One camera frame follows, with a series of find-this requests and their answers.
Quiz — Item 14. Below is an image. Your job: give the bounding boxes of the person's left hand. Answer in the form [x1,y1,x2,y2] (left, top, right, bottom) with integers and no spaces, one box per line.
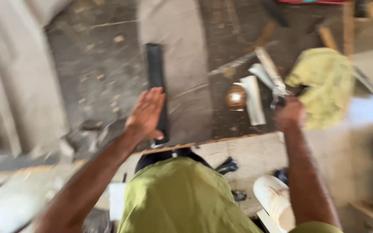
[125,87,166,142]

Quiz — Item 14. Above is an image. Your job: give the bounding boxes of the person's right hand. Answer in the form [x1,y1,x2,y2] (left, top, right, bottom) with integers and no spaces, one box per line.
[275,96,307,132]

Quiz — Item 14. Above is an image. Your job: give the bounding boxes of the large metal scissors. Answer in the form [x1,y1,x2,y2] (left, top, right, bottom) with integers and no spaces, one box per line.
[255,47,292,110]

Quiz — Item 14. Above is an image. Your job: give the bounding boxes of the black long ruler bar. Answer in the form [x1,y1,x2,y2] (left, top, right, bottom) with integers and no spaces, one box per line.
[145,43,170,145]

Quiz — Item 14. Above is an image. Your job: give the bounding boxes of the rolled white paper piece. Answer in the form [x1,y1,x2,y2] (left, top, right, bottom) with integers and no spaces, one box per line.
[240,76,267,126]

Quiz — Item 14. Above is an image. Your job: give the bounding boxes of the yellow-green cloth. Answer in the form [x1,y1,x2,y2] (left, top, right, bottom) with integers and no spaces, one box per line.
[285,48,355,131]

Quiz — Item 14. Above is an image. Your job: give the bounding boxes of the round brown tape roll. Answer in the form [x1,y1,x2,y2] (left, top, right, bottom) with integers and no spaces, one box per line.
[225,83,247,109]

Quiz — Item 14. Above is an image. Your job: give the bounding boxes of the wooden stick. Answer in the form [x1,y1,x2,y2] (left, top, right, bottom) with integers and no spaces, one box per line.
[318,27,339,52]

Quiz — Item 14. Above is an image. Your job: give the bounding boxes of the black fabric scrap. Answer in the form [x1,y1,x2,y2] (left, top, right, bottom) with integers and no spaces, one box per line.
[215,157,239,175]

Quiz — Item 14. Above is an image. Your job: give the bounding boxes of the white plastic pipe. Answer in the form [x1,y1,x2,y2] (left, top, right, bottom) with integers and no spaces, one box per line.
[253,175,296,233]

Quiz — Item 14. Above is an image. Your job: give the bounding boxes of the grey fabric strip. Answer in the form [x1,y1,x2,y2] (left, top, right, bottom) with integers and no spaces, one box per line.
[137,0,213,146]

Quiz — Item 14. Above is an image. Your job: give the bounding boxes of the person's green shirt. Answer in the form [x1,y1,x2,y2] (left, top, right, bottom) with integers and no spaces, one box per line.
[117,157,342,233]

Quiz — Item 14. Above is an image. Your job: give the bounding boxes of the large beige fabric sheet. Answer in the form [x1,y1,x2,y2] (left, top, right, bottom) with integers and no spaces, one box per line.
[0,0,72,159]

